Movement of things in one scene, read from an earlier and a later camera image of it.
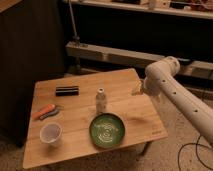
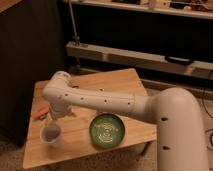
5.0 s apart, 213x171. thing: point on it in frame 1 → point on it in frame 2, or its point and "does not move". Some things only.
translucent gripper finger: x=137 y=90 → x=48 y=119
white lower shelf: x=133 y=59 does not move
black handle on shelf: x=184 y=60 does not move
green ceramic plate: x=107 y=130 does not move
